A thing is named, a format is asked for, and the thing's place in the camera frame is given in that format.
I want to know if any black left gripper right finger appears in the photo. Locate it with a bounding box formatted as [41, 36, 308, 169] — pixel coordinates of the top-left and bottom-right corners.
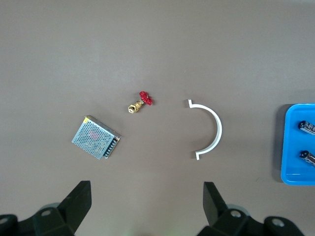
[198, 181, 306, 236]

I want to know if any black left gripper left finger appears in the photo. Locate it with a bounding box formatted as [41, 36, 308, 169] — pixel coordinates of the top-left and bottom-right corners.
[0, 180, 92, 236]

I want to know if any dark cylindrical capacitor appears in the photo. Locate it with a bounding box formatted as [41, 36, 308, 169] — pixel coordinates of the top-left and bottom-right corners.
[299, 150, 315, 168]
[298, 119, 315, 135]

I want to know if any perforated metal power supply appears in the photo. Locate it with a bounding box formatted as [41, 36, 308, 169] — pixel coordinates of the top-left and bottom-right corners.
[71, 115, 122, 160]

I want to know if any white semicircular pipe clamp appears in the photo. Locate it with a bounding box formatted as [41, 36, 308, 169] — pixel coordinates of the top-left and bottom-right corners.
[185, 99, 223, 162]

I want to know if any blue plastic tray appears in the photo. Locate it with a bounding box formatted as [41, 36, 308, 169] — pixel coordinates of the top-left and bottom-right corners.
[280, 103, 315, 186]

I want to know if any brass valve red handwheel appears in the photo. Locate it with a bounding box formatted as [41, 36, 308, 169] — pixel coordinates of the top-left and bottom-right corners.
[127, 90, 155, 114]

